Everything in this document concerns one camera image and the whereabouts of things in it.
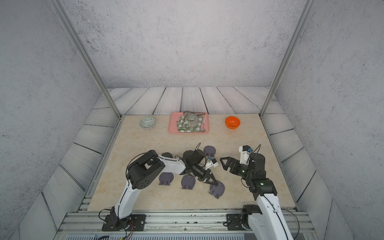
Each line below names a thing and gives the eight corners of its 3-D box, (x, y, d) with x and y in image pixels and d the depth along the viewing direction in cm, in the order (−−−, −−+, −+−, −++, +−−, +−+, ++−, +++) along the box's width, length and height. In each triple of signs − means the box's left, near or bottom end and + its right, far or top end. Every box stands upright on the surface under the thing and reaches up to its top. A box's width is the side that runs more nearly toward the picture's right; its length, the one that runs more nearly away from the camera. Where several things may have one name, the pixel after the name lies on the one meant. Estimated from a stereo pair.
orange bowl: (225, 129, 114) (226, 125, 110) (224, 120, 120) (225, 116, 116) (239, 129, 113) (241, 125, 110) (237, 120, 120) (238, 116, 116)
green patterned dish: (139, 130, 114) (137, 126, 111) (142, 119, 121) (141, 116, 118) (153, 130, 114) (152, 126, 111) (156, 119, 121) (155, 116, 118)
